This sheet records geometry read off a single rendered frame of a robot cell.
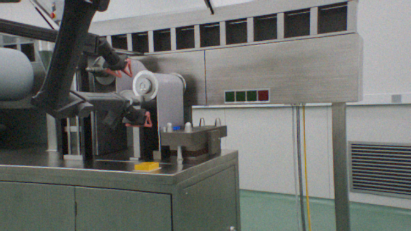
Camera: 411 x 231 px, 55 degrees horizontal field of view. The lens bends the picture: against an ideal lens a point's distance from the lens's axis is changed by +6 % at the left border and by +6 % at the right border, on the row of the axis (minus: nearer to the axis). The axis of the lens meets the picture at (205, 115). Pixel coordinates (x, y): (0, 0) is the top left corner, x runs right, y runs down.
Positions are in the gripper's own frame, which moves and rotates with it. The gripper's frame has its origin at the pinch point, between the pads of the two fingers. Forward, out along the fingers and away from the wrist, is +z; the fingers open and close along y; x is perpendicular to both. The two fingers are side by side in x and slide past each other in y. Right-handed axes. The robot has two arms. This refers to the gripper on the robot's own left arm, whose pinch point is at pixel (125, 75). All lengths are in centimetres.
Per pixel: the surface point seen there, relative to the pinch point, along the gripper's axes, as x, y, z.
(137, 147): -19.4, -2.9, 29.3
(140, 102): -2.5, -1.1, 16.5
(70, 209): -52, -23, 28
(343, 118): 21, 83, 63
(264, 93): 21, 49, 42
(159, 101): 1.1, 6.5, 20.5
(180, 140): -16.6, 20.5, 27.4
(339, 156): 6, 81, 75
